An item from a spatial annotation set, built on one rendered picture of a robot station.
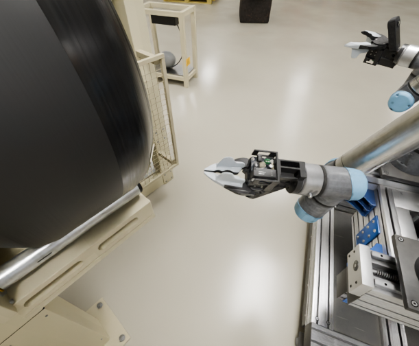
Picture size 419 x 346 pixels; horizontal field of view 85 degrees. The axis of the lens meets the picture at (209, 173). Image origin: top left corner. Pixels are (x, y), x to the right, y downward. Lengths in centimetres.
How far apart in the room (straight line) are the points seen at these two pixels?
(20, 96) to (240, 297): 132
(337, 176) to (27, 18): 55
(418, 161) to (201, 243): 115
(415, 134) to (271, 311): 111
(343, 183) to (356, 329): 88
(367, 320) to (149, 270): 110
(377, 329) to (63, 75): 138
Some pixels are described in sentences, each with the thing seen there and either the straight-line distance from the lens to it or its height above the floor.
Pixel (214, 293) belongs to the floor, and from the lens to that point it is 143.
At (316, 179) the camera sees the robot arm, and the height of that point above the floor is 101.
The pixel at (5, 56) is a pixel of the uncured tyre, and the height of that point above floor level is 130.
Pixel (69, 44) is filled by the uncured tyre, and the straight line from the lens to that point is 31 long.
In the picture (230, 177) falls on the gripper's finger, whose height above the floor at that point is 101.
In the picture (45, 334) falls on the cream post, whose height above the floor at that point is 49.
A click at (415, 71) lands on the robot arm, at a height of 101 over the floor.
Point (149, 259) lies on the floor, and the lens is 153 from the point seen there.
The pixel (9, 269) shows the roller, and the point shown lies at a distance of 63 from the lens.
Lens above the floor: 138
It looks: 47 degrees down
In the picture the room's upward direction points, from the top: straight up
